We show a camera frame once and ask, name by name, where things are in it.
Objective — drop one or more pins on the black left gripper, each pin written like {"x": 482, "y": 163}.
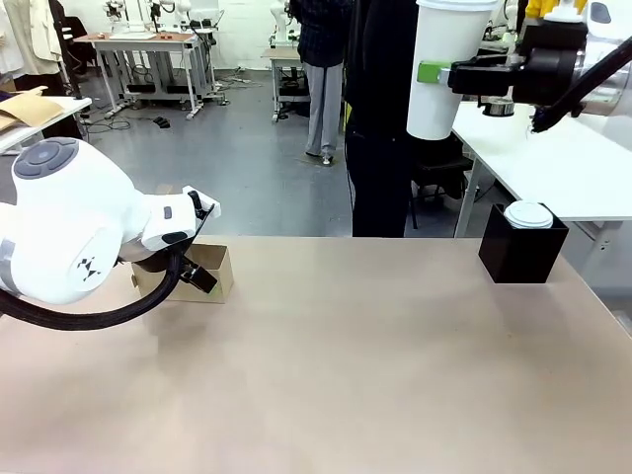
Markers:
{"x": 148, "y": 261}

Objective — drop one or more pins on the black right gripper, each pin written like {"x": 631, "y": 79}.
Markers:
{"x": 548, "y": 64}

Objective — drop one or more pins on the tall white paper cup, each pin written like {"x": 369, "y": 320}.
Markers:
{"x": 444, "y": 39}

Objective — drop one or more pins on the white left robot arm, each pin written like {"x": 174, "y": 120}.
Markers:
{"x": 64, "y": 222}

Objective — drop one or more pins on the brown cardboard cup carrier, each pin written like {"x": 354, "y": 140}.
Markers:
{"x": 222, "y": 276}

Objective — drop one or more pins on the white lidded paper cup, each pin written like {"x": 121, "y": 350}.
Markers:
{"x": 527, "y": 214}

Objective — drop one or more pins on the round silver metal tin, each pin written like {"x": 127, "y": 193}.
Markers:
{"x": 497, "y": 107}

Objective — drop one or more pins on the person in yellow coat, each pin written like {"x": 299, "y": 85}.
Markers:
{"x": 535, "y": 7}

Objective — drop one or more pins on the black office chair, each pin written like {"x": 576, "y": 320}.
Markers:
{"x": 439, "y": 168}

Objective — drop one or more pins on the large white side table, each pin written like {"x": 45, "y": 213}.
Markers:
{"x": 553, "y": 168}

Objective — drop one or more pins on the person in black hoodie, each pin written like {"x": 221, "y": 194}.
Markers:
{"x": 380, "y": 148}

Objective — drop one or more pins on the person in plaid shirt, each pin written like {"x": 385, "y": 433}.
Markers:
{"x": 323, "y": 99}

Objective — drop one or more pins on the black items on floor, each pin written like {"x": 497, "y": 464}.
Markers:
{"x": 160, "y": 121}

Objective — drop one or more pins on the black square box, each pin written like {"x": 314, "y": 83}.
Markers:
{"x": 518, "y": 257}

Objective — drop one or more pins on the small wood-top table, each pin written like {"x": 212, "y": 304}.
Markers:
{"x": 281, "y": 53}

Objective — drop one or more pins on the white table with cardboard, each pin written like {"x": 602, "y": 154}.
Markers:
{"x": 74, "y": 103}

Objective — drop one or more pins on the flat brown cardboard sheets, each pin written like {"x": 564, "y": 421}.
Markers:
{"x": 29, "y": 108}

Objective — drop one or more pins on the grey workbench with brown top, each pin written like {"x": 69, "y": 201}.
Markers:
{"x": 143, "y": 38}

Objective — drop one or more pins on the dark garment on chair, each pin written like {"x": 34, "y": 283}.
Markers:
{"x": 74, "y": 39}

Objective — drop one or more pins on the hanging white coats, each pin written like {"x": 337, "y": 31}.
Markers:
{"x": 24, "y": 34}

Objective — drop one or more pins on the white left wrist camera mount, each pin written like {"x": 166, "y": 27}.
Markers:
{"x": 210, "y": 205}

